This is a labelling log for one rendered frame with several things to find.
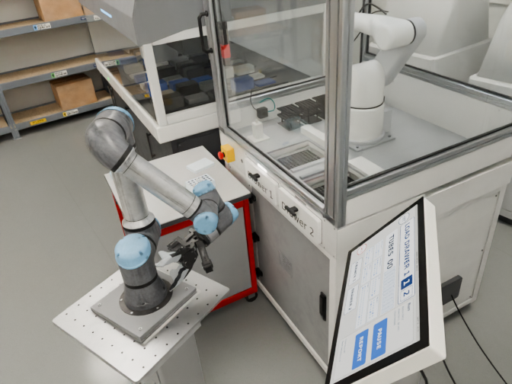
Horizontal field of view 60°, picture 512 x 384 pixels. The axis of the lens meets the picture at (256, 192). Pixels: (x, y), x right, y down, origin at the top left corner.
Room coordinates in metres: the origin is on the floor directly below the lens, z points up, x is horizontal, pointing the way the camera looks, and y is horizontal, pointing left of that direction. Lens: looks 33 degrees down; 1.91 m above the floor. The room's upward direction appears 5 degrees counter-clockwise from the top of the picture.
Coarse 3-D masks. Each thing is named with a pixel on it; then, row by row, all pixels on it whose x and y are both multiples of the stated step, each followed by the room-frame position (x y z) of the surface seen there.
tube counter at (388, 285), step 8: (384, 264) 0.87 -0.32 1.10; (392, 264) 0.84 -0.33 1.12; (384, 272) 0.84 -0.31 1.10; (392, 272) 0.82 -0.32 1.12; (384, 280) 0.81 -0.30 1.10; (392, 280) 0.79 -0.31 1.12; (384, 288) 0.78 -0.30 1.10; (392, 288) 0.76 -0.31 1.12; (384, 296) 0.76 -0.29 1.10; (392, 296) 0.73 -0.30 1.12; (384, 304) 0.73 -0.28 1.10; (392, 304) 0.71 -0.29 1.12; (384, 312) 0.70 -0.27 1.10
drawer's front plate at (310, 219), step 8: (280, 192) 1.55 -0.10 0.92; (288, 192) 1.52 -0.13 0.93; (280, 200) 1.55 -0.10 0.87; (288, 200) 1.49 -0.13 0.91; (296, 200) 1.46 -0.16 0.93; (280, 208) 1.55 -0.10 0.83; (304, 208) 1.40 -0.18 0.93; (288, 216) 1.50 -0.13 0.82; (296, 216) 1.44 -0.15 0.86; (304, 216) 1.39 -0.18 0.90; (312, 216) 1.34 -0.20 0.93; (296, 224) 1.44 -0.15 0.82; (312, 224) 1.34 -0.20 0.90; (320, 224) 1.31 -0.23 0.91; (320, 232) 1.31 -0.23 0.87; (320, 240) 1.31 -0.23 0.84
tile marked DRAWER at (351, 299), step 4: (352, 288) 0.89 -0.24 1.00; (356, 288) 0.88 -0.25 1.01; (348, 292) 0.89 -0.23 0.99; (352, 292) 0.87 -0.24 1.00; (356, 292) 0.86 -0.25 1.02; (348, 296) 0.87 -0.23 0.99; (352, 296) 0.85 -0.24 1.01; (356, 296) 0.84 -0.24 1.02; (348, 300) 0.85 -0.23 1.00; (352, 300) 0.84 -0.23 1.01; (356, 300) 0.83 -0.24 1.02; (348, 304) 0.84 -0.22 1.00; (352, 304) 0.82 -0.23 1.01; (356, 304) 0.81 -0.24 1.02; (344, 308) 0.83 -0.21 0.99; (348, 308) 0.82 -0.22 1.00; (352, 308) 0.81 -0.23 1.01; (344, 312) 0.82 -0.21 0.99
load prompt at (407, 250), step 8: (408, 224) 0.95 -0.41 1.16; (400, 232) 0.95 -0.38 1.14; (408, 232) 0.92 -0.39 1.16; (400, 240) 0.92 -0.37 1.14; (408, 240) 0.89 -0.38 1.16; (400, 248) 0.88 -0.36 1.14; (408, 248) 0.85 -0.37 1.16; (400, 256) 0.85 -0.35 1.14; (408, 256) 0.83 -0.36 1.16; (400, 264) 0.82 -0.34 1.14; (408, 264) 0.80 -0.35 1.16; (400, 272) 0.79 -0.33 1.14; (408, 272) 0.77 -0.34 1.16; (400, 280) 0.77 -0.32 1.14; (408, 280) 0.74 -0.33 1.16; (400, 288) 0.74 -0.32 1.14; (408, 288) 0.72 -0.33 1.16; (400, 296) 0.71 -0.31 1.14; (408, 296) 0.69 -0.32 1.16
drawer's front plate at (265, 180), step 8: (248, 160) 1.83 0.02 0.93; (248, 168) 1.82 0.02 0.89; (256, 168) 1.74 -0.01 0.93; (264, 176) 1.67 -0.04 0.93; (256, 184) 1.75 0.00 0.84; (264, 184) 1.68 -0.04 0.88; (272, 184) 1.61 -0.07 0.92; (264, 192) 1.68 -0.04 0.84; (272, 192) 1.62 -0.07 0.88; (272, 200) 1.62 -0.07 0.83
